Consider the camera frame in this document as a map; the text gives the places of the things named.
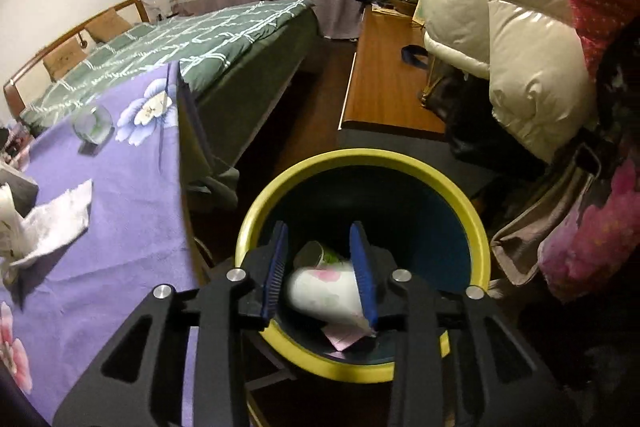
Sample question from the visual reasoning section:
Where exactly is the wooden headboard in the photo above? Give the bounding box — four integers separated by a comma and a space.
3, 0, 150, 120

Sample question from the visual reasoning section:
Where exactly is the grey-white tea box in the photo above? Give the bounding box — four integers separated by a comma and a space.
0, 162, 39, 217

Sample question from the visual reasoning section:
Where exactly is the cream paper cup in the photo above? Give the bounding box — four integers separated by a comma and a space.
286, 262, 372, 334

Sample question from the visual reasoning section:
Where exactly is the white crumpled tissue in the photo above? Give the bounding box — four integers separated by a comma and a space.
8, 179, 93, 270

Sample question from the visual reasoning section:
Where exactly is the pink milk carton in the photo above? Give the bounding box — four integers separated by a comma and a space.
322, 324, 376, 352

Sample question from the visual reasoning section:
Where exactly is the brown pillow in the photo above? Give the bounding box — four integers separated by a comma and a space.
42, 37, 87, 81
85, 9, 132, 43

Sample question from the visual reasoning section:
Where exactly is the wooden desk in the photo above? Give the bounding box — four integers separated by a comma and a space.
338, 8, 445, 142

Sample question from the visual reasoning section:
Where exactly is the bed with green plaid quilt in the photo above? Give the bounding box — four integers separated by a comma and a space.
19, 0, 321, 168

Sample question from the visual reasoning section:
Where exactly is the clear green plastic cup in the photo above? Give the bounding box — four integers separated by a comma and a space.
72, 104, 113, 145

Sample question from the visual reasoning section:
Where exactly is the left brown pillow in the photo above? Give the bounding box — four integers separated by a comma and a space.
42, 37, 87, 81

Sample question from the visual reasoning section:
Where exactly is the right brown pillow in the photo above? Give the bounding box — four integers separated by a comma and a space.
85, 9, 132, 43

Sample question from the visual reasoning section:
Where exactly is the yellow-rimmed blue trash bin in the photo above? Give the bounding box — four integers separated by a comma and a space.
235, 148, 491, 384

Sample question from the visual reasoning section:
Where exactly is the purple floral tablecloth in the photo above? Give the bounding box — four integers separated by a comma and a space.
1, 63, 200, 426

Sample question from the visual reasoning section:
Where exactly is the brown handbag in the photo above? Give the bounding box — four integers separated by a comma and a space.
489, 144, 601, 287

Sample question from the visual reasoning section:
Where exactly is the cream puffer jacket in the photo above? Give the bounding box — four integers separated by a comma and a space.
421, 0, 594, 162

